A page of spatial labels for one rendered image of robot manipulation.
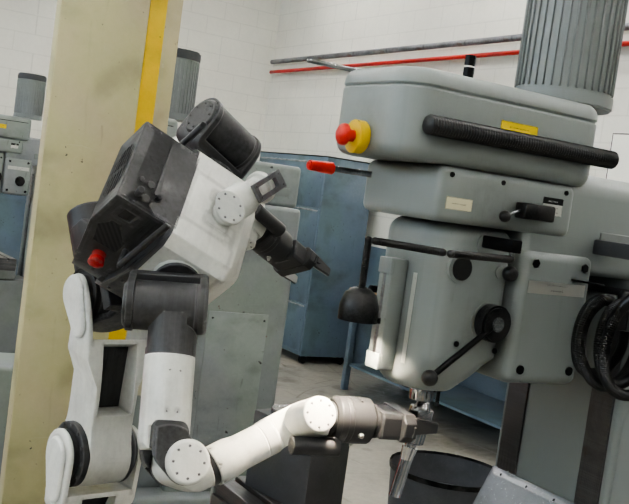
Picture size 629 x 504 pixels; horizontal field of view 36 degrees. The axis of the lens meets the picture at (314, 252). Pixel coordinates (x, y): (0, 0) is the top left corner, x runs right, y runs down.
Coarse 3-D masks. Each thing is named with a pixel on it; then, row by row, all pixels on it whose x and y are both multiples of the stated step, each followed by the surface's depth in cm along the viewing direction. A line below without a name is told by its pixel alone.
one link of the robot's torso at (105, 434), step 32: (64, 288) 209; (96, 352) 203; (128, 352) 212; (96, 384) 203; (128, 384) 211; (96, 416) 204; (128, 416) 210; (96, 448) 205; (128, 448) 210; (96, 480) 207
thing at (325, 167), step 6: (312, 162) 178; (318, 162) 179; (324, 162) 180; (330, 162) 180; (312, 168) 178; (318, 168) 179; (324, 168) 179; (330, 168) 180; (336, 168) 181; (342, 168) 182; (348, 168) 183; (330, 174) 181; (354, 174) 184; (360, 174) 184; (366, 174) 185
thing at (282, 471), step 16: (256, 416) 230; (256, 464) 229; (272, 464) 225; (288, 464) 221; (304, 464) 216; (320, 464) 217; (336, 464) 221; (256, 480) 229; (272, 480) 224; (288, 480) 220; (304, 480) 216; (320, 480) 218; (336, 480) 221; (272, 496) 224; (288, 496) 220; (304, 496) 216; (320, 496) 219; (336, 496) 222
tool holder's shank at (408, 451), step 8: (408, 448) 185; (416, 448) 187; (400, 456) 187; (408, 456) 186; (400, 464) 186; (408, 464) 186; (400, 472) 186; (400, 480) 186; (392, 488) 186; (400, 488) 186; (392, 496) 186; (400, 496) 187
